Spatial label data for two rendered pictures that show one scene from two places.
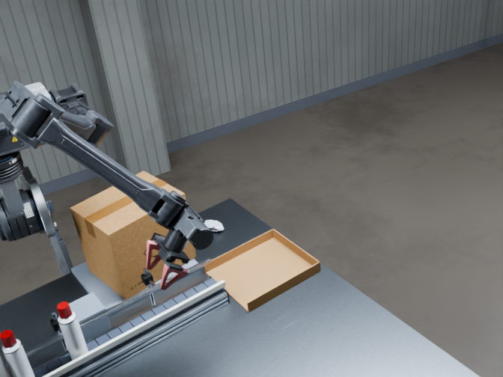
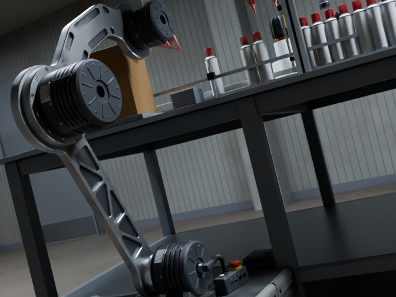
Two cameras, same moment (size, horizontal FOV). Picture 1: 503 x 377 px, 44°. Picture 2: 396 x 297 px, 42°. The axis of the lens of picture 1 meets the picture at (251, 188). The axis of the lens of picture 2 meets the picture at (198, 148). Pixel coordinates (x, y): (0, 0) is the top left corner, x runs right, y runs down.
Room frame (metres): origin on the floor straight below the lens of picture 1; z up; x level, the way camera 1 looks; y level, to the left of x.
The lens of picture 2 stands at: (2.72, 2.21, 0.67)
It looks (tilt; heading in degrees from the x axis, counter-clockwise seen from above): 0 degrees down; 233
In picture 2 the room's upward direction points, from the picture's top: 14 degrees counter-clockwise
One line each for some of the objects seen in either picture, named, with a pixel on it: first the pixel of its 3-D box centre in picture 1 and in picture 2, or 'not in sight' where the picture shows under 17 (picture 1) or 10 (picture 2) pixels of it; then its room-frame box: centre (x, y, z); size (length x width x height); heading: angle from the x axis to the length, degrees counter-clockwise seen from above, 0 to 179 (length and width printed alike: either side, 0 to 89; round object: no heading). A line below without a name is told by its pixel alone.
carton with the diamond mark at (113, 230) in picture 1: (135, 233); (105, 92); (1.76, 0.41, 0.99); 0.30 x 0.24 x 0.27; 130
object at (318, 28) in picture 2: not in sight; (321, 39); (1.07, 0.94, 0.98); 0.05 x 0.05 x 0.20
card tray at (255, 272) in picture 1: (261, 267); not in sight; (1.66, 0.00, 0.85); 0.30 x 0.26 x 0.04; 122
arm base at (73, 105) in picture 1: (78, 117); not in sight; (1.72, 0.49, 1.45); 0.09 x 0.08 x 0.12; 115
